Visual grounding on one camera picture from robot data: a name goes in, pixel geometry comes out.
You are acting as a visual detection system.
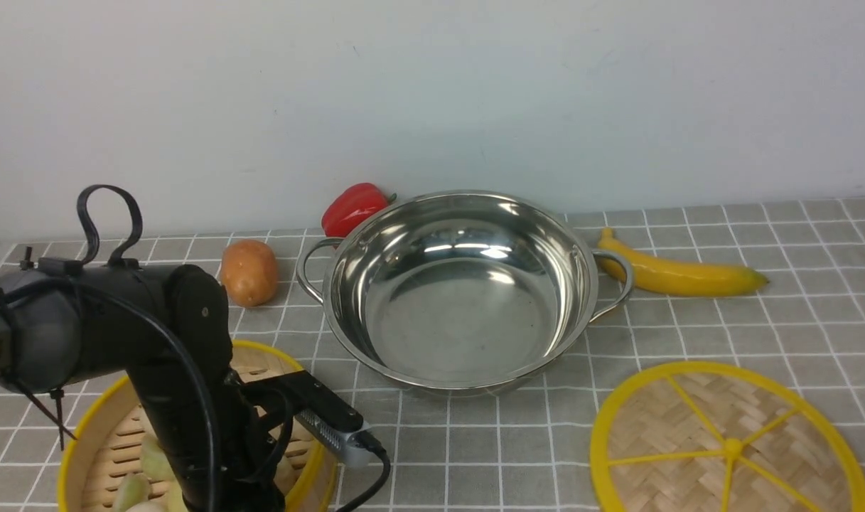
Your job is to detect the yellow rimmed woven bamboo lid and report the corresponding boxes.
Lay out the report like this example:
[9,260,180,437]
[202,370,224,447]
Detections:
[589,362,865,511]

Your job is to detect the yellow rimmed bamboo steamer basket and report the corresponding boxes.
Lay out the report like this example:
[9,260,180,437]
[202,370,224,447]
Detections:
[58,340,338,511]

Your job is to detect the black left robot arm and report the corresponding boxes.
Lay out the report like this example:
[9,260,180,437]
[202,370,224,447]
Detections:
[0,258,286,511]

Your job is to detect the stainless steel pot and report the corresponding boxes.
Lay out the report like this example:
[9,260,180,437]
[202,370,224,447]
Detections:
[295,191,635,396]

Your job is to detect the red bell pepper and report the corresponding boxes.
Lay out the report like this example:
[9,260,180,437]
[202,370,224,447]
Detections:
[321,183,397,238]

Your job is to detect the brown potato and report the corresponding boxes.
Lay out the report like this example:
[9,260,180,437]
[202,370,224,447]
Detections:
[219,239,279,308]

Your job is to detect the yellow banana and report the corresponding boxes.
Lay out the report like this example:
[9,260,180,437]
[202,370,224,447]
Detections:
[597,227,770,297]

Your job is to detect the green dumpling bottom left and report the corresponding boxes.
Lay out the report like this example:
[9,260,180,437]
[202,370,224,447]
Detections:
[111,473,151,512]

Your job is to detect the grey checkered tablecloth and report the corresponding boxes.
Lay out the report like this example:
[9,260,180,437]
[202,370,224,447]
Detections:
[0,197,865,512]

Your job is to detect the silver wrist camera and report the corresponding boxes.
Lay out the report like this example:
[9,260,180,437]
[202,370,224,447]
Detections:
[295,409,374,467]

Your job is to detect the black cable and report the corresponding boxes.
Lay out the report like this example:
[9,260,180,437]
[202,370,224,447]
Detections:
[0,277,392,512]

